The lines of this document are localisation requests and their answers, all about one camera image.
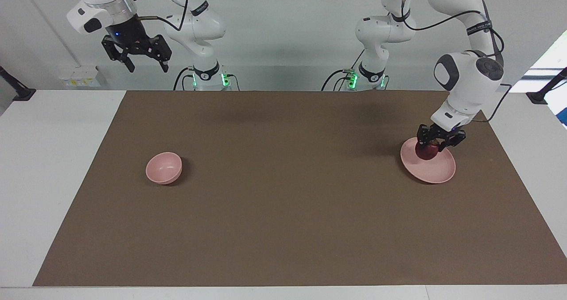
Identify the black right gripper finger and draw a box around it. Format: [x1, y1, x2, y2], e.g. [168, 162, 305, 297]
[148, 35, 173, 74]
[101, 35, 136, 74]

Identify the white wall cable duct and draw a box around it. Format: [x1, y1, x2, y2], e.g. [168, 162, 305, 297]
[18, 0, 82, 68]

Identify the pink plate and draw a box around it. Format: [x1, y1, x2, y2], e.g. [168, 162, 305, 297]
[400, 137, 456, 184]

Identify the white wall socket box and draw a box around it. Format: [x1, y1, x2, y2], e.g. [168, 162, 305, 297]
[59, 66, 101, 88]

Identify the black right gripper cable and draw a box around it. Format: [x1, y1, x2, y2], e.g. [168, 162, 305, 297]
[136, 0, 190, 31]

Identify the brown table mat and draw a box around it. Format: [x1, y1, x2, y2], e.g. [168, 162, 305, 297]
[33, 90, 567, 287]

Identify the dark red apple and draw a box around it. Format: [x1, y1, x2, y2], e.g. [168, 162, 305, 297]
[416, 140, 440, 161]

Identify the pink bowl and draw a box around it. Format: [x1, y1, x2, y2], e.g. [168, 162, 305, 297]
[145, 152, 183, 185]

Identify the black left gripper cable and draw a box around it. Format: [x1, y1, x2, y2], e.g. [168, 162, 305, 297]
[399, 0, 513, 123]

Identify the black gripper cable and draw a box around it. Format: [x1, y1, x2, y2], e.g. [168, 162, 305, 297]
[136, 0, 190, 31]
[399, 0, 513, 123]

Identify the black clamp mount post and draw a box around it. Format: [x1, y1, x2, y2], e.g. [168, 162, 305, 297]
[0, 65, 37, 102]
[526, 67, 567, 105]

